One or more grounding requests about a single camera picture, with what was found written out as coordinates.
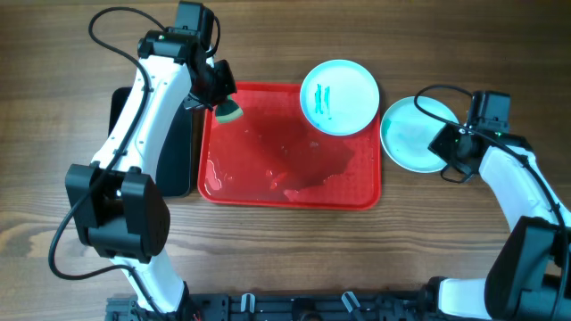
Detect green yellow sponge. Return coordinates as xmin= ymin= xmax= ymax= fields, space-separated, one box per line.
xmin=214 ymin=96 xmax=244 ymax=123

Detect white plate bottom green stain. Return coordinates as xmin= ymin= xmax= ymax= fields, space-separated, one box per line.
xmin=380 ymin=96 xmax=446 ymax=173

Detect white plate green stain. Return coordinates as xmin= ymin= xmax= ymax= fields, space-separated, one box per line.
xmin=380 ymin=96 xmax=446 ymax=173
xmin=300 ymin=60 xmax=380 ymax=136

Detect white plate top green stain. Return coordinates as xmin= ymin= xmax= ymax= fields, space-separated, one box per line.
xmin=300 ymin=60 xmax=380 ymax=136

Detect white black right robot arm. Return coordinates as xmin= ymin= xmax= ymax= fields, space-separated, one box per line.
xmin=429 ymin=91 xmax=570 ymax=320

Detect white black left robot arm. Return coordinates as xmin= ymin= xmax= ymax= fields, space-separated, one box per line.
xmin=63 ymin=1 xmax=236 ymax=320

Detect black water tray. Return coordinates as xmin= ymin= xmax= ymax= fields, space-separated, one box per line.
xmin=113 ymin=104 xmax=193 ymax=198

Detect red plastic tray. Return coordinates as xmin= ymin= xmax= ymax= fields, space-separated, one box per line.
xmin=197 ymin=82 xmax=382 ymax=210

